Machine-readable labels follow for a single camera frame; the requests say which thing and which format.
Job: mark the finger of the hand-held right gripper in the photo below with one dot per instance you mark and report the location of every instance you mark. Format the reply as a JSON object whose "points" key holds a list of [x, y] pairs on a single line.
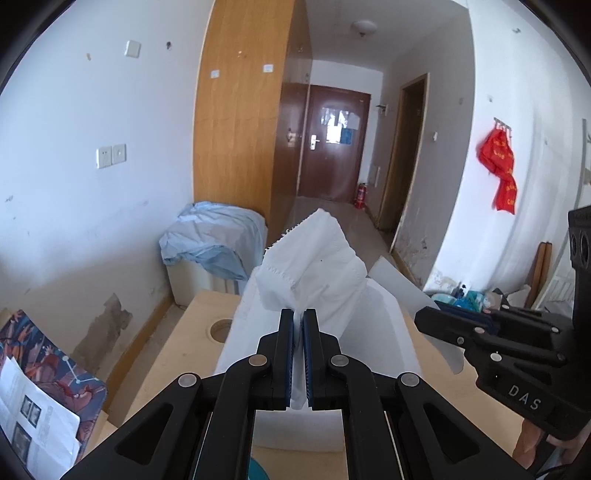
{"points": [[531, 321], [461, 334]]}

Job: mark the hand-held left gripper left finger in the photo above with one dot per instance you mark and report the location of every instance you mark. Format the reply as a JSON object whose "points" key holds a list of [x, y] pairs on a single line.
{"points": [[290, 355]]}

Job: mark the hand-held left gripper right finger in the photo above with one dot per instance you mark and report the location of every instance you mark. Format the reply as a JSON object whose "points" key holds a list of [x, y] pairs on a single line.
{"points": [[308, 355]]}

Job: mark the white foam box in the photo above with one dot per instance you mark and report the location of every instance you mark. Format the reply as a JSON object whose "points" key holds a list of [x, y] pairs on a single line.
{"points": [[388, 341]]}

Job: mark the white nonwoven cloth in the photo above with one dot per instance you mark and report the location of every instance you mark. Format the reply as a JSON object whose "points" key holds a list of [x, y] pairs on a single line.
{"points": [[318, 258]]}

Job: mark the person's right hand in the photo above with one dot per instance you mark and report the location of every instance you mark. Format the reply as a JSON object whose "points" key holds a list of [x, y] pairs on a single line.
{"points": [[528, 438]]}

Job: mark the pile of assorted items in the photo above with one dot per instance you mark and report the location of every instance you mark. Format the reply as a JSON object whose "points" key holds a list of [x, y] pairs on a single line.
{"points": [[466, 300]]}

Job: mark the white metal bunk bed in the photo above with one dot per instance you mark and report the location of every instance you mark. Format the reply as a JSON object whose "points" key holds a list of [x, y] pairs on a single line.
{"points": [[559, 288]]}

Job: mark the leaning wooden boards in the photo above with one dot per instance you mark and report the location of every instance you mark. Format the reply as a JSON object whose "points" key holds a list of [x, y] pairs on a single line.
{"points": [[540, 267]]}

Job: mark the small white cabinet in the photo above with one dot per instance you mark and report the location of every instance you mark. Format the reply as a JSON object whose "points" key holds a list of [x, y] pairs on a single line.
{"points": [[194, 286]]}

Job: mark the teal metal canister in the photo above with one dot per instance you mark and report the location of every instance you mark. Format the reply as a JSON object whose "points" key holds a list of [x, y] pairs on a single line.
{"points": [[258, 470]]}

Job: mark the light blue cloth bundle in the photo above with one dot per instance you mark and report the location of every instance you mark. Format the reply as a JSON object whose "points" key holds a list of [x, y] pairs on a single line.
{"points": [[207, 226]]}

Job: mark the red fire extinguisher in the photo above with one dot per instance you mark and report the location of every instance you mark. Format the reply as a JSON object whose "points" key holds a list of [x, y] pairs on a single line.
{"points": [[360, 196]]}

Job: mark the brown entrance door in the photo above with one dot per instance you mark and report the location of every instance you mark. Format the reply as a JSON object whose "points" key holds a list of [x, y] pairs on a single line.
{"points": [[323, 170]]}

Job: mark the wooden wardrobe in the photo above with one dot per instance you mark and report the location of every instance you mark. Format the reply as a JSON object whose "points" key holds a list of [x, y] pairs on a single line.
{"points": [[240, 138]]}

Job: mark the blue door notice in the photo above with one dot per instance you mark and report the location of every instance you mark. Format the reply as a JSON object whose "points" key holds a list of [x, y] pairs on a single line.
{"points": [[347, 135]]}

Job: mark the printed desk mat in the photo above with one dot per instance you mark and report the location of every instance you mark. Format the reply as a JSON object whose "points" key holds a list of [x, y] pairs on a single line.
{"points": [[55, 364]]}

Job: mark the printed paper sheets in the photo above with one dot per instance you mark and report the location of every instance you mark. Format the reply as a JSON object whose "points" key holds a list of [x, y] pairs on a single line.
{"points": [[41, 415]]}

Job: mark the ceiling lamp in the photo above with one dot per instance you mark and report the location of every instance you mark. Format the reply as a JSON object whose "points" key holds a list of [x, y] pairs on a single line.
{"points": [[364, 26]]}

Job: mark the white wall box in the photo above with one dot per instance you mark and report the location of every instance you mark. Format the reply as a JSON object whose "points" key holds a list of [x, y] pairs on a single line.
{"points": [[375, 177]]}

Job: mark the wall hook rail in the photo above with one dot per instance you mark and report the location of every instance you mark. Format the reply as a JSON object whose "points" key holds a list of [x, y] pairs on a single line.
{"points": [[502, 124]]}

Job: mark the wooden side door frame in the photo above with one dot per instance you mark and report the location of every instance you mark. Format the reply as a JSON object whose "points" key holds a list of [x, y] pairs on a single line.
{"points": [[408, 138]]}

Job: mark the white double wall socket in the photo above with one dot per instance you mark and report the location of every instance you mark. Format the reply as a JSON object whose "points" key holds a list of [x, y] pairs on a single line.
{"points": [[111, 156]]}

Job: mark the white wall switch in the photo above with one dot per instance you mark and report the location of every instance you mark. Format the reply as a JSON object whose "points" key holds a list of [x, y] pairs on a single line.
{"points": [[133, 48]]}

